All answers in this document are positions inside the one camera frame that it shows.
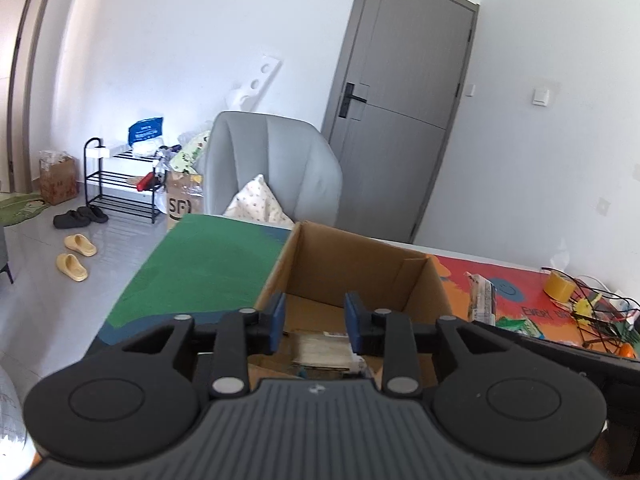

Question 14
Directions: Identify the blue plastic bag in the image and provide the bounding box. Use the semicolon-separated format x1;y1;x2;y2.
127;117;164;156

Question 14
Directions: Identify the dark chair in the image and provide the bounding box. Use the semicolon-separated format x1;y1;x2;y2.
0;225;16;283

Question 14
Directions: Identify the grey upholstered chair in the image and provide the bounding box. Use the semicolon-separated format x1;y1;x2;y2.
192;111;344;228

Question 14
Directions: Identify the floral white pillow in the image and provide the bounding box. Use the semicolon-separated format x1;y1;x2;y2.
223;174;296;227

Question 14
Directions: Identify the white striped snack packet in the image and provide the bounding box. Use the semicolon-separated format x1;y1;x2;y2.
465;272;498;326

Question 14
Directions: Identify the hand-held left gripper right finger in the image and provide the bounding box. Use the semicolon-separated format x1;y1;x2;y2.
345;291;508;400

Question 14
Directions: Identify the grey door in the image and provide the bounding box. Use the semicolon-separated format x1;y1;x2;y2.
321;0;481;244

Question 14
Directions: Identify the yellow tape roll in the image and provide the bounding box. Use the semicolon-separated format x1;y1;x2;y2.
543;268;581;302

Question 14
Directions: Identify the black shoe rack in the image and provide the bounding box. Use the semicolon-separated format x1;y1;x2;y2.
82;137;168;224

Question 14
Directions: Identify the green floor rug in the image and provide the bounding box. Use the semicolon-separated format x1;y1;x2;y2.
0;192;46;228

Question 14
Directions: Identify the white board with holes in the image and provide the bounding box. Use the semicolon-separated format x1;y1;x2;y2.
225;52;282;113

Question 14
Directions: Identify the black door handle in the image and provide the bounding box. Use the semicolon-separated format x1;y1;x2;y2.
338;82;370;120

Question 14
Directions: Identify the black wire rack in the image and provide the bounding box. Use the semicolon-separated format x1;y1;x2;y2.
550;267;640;356

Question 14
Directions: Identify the white plastic bag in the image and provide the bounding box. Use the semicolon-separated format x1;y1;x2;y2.
0;365;38;478

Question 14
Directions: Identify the brown box with plastic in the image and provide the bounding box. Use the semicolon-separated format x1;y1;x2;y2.
39;150;79;206

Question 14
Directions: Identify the green striped snack packet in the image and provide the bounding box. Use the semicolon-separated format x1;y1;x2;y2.
497;317;546;337

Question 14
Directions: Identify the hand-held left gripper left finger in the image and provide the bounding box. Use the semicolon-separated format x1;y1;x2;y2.
116;291;287;400

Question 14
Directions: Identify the taped brown cardboard box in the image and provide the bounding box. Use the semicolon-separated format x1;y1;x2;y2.
165;170;206;233

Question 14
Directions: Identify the green floral cloth bag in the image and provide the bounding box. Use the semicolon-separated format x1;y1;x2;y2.
170;130;212;176

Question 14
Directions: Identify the yellow slipper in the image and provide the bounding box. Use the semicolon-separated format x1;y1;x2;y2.
64;233;97;257
55;253;89;282

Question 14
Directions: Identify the colourful printed table mat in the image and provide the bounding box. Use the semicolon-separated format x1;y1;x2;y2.
90;214;640;361

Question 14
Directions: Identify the beige clear-wrapped biscuit packet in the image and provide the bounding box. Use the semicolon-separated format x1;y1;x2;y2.
287;330;372;377

